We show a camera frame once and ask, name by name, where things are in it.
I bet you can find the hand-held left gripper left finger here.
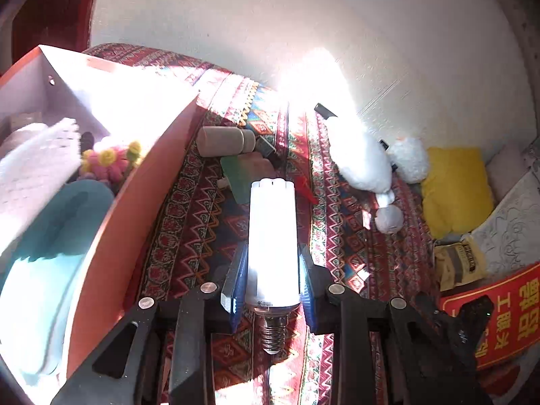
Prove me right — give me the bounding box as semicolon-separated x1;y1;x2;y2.
51;240;249;405

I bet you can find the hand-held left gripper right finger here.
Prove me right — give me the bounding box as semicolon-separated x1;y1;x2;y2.
297;245;492;405

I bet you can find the white light bulb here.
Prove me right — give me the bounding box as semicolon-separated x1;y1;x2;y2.
245;178;302;354

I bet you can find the orange cardboard box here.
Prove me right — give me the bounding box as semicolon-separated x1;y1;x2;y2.
0;44;201;389

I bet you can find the red sign with yellow letters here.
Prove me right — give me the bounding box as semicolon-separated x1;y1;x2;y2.
439;262;540;372

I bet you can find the yellow black packet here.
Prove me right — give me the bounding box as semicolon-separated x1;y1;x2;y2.
434;236;490;292

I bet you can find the white embroidered pillow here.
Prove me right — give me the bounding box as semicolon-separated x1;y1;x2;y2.
472;173;540;279

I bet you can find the green plastic piece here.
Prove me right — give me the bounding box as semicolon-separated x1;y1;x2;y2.
220;155;275;204

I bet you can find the yellow pillow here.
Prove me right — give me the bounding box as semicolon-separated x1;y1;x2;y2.
422;147;494;239

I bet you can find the small dark box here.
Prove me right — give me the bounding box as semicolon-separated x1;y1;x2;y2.
255;134;277;157

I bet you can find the tan cylindrical bottle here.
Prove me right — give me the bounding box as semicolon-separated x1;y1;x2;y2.
198;126;257;158

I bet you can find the white fuzzy ball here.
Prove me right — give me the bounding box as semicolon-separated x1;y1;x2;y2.
388;135;429;183

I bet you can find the pink yellow flower toy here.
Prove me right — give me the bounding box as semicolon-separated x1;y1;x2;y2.
80;140;142;184

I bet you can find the teal slipper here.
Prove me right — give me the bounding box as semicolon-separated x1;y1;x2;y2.
0;179;115;386

